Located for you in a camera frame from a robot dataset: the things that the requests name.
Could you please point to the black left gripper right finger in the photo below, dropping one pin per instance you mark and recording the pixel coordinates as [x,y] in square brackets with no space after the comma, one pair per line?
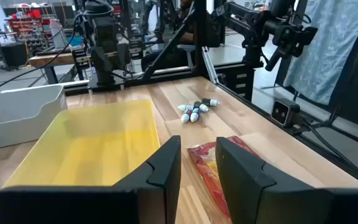
[259,193]

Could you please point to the black table-level camera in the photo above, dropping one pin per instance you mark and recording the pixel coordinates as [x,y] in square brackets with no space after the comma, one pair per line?
[283,112]

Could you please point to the yellow translucent plastic bin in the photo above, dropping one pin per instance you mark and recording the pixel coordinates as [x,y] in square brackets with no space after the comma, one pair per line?
[89,146]

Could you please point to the white-capped dropper bottle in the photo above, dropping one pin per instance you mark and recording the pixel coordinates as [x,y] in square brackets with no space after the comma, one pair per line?
[210,102]
[201,106]
[185,107]

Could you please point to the person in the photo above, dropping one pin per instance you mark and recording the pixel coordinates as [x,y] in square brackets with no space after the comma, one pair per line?
[187,37]

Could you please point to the wooden workbench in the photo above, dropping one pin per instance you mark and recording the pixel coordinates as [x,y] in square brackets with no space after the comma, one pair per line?
[51,59]

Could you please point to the red parts bin shelf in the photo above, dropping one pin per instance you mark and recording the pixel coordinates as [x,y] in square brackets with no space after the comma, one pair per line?
[26,28]

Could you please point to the grey plastic bin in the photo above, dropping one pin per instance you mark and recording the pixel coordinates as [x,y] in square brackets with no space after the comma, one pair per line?
[11,109]

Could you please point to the light blue patterned cloth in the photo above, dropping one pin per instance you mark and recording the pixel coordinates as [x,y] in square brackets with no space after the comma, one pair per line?
[328,46]

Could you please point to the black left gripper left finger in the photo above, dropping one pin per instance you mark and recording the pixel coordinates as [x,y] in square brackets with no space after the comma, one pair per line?
[154,186]

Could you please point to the dropper bottle with red label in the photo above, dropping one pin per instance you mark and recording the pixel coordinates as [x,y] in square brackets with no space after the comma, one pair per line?
[185,117]

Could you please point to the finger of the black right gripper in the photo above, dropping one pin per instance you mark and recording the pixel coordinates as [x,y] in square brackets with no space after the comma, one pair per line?
[135,49]
[102,65]

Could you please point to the red snack packet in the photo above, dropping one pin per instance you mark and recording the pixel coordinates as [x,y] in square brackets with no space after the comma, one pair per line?
[207,168]

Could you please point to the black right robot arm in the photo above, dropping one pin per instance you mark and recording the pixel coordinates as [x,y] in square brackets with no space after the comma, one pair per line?
[99,6]

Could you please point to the white plastic jug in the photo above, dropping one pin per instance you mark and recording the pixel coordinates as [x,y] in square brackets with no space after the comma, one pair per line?
[57,34]

